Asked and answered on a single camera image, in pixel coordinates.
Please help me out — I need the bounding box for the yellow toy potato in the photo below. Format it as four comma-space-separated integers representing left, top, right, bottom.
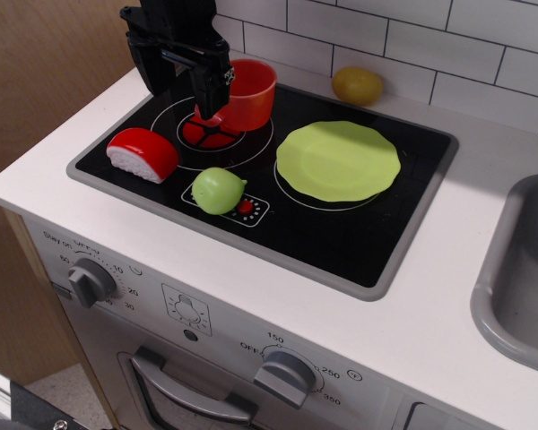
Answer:
332, 66, 384, 106

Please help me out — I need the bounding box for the red plastic cup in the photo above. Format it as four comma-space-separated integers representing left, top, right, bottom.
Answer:
195, 59, 277, 132

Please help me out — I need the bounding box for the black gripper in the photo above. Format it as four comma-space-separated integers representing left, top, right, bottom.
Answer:
119, 0, 235, 120

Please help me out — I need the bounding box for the grey oven door handle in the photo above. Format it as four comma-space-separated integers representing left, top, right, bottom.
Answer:
131, 347, 258, 426

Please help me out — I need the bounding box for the black toy stovetop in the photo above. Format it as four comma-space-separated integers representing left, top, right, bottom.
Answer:
67, 80, 458, 301

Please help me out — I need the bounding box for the red stove button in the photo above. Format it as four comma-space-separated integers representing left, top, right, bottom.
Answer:
237, 199, 255, 216

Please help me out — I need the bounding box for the grey oven temperature knob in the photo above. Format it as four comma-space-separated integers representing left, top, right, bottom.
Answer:
253, 349, 317, 409

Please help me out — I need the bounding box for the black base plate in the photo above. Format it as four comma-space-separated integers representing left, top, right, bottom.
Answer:
0, 382, 87, 429

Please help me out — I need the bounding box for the green toy pear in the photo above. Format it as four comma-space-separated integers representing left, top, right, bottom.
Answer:
191, 167, 247, 215

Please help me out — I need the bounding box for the green plastic plate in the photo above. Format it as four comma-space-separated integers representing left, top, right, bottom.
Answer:
276, 121, 401, 202

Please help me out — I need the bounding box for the grey timer knob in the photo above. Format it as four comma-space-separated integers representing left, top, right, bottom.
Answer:
68, 258, 117, 308

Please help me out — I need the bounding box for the red white toy sushi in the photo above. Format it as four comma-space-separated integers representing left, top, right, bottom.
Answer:
106, 127, 179, 184

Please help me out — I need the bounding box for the grey toy sink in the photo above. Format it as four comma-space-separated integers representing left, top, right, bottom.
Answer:
470, 175, 538, 371

